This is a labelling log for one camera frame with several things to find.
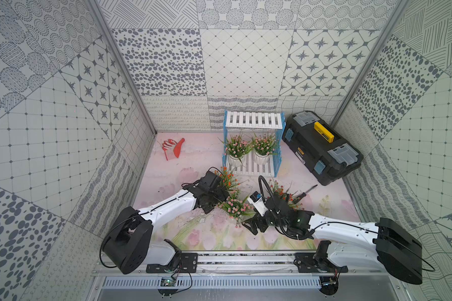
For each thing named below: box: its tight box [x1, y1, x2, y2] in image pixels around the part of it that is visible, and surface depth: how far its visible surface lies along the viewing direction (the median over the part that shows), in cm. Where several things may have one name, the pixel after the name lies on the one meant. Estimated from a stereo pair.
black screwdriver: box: [293, 184, 319, 204], surface depth 94 cm
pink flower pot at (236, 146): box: [217, 132, 254, 168], surface depth 96 cm
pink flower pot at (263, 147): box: [251, 133, 279, 165], surface depth 95 cm
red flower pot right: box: [268, 178, 306, 212], surface depth 83 cm
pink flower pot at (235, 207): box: [216, 190, 257, 229], surface depth 76 cm
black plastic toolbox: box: [281, 110, 365, 186], surface depth 95 cm
